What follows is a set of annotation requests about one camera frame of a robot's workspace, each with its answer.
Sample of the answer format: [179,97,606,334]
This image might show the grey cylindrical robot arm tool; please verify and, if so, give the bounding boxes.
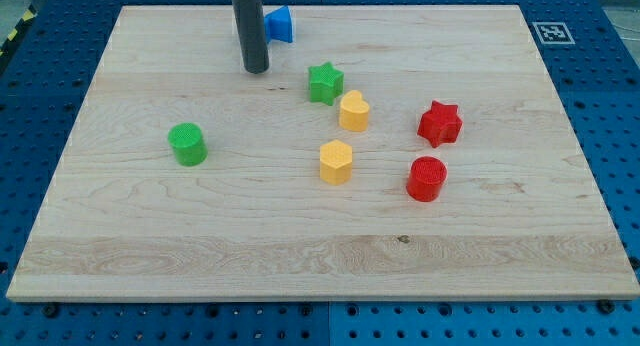
[231,0,269,74]

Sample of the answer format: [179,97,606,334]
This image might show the green star block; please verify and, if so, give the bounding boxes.
[308,62,344,106]

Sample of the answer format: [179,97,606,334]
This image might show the red star block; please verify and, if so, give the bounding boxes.
[417,100,463,148]

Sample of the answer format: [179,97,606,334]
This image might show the yellow hexagon block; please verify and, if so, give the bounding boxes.
[320,140,353,185]

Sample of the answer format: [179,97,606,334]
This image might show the yellow heart block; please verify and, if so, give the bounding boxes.
[339,90,370,132]

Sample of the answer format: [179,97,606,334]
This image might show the red cylinder block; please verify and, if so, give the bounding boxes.
[406,156,447,202]

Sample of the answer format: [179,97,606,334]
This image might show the green cylinder block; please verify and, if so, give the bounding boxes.
[167,122,208,166]

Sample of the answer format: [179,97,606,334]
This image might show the blue triangular block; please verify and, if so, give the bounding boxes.
[264,6,294,43]

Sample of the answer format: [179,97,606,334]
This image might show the light wooden board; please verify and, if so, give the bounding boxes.
[7,5,639,302]

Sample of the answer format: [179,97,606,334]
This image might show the white fiducial marker tag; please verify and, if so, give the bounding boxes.
[533,21,575,45]

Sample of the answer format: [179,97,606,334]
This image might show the black bolt front left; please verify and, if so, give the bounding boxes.
[41,303,60,319]

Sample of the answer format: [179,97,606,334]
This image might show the black bolt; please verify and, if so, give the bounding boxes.
[596,299,616,315]
[41,303,60,319]

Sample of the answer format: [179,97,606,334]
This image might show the black bolt front right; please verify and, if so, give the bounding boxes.
[596,299,616,315]

